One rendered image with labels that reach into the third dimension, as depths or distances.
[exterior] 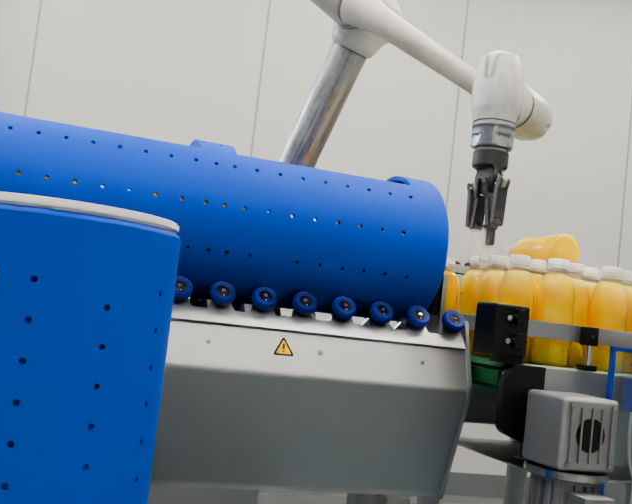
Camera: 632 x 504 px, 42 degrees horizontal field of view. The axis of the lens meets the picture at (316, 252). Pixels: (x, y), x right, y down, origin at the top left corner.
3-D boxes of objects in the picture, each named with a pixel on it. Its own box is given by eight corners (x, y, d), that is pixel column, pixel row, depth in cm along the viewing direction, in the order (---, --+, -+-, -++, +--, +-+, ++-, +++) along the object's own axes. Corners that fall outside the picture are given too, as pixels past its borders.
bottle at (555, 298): (555, 366, 151) (565, 266, 152) (522, 362, 156) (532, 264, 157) (575, 368, 156) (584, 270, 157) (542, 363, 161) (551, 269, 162)
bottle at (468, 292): (476, 354, 175) (485, 267, 177) (493, 357, 168) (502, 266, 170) (446, 350, 173) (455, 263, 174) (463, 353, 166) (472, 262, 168)
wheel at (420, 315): (402, 308, 155) (407, 302, 153) (424, 311, 156) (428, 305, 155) (407, 328, 152) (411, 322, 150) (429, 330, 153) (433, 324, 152)
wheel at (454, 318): (438, 312, 157) (442, 306, 156) (458, 315, 159) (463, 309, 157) (443, 332, 154) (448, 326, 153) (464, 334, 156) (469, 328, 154)
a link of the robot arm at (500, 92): (508, 116, 167) (532, 132, 177) (515, 42, 168) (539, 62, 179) (459, 118, 173) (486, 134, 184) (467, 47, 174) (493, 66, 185)
